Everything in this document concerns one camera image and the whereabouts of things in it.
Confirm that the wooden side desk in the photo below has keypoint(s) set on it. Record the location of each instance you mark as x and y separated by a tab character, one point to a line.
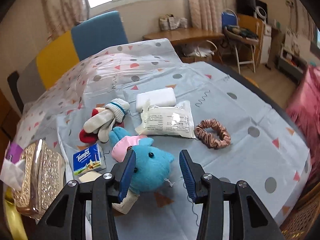
183	36

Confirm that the beige rolled cloth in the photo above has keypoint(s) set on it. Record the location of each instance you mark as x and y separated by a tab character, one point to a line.
127	203

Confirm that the blue Tempo tissue pack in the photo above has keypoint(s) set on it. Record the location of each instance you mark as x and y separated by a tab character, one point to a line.
89	159

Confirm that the gold ornate tissue box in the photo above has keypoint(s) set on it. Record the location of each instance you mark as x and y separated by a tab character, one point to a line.
43	179

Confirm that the beige patterned curtain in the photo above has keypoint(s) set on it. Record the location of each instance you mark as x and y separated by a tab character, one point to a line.
206	14

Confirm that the white sponge block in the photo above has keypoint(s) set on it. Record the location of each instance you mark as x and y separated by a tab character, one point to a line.
161	97

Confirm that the red christmas sock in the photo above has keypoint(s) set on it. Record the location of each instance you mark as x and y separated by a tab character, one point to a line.
88	134

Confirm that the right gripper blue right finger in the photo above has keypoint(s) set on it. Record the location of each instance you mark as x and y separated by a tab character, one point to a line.
191	175

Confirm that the blue plush elephant toy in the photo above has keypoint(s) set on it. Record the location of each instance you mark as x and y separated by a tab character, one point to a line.
152	164

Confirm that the blue folding chair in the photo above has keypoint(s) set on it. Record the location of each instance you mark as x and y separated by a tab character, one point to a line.
238	36

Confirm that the pink blanket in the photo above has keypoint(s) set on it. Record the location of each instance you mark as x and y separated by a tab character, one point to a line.
303	109

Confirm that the white wet wipes pack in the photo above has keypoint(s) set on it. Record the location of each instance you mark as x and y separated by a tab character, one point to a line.
173	121

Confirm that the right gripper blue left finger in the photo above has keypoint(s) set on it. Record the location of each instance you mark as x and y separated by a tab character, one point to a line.
126	171

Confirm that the jars on desk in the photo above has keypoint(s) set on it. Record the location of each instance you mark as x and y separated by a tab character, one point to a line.
169	22

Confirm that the grey yellow blue sofa back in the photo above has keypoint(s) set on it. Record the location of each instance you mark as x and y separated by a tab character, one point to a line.
81	42

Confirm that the white knit glove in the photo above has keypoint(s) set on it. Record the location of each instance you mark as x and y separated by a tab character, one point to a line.
119	107

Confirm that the purple cardboard box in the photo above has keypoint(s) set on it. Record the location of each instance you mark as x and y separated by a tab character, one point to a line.
13	152

